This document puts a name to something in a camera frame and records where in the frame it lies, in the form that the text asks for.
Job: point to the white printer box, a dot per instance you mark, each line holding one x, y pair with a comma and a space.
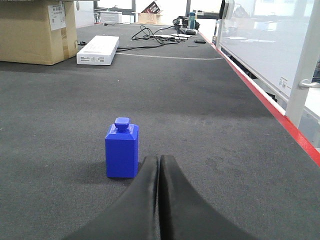
110, 17

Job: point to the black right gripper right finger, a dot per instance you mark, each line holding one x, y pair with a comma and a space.
184, 214

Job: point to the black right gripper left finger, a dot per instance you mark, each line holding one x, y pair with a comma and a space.
132, 215

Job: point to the blue-capped bottle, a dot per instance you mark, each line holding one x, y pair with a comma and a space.
191, 21

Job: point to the red conveyor edge strip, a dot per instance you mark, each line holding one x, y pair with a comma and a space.
272, 107

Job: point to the white glass partition frame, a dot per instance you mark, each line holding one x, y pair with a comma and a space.
278, 41

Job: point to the small open cardboard box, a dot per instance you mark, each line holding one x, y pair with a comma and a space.
148, 12

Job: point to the long white carton box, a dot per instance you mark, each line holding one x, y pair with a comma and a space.
98, 51

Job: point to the small black flat device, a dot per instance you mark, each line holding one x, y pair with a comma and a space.
200, 41

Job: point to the large brown cardboard box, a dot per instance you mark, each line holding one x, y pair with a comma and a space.
37, 31

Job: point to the blue plastic bottle-shaped part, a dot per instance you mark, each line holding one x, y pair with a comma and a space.
122, 149

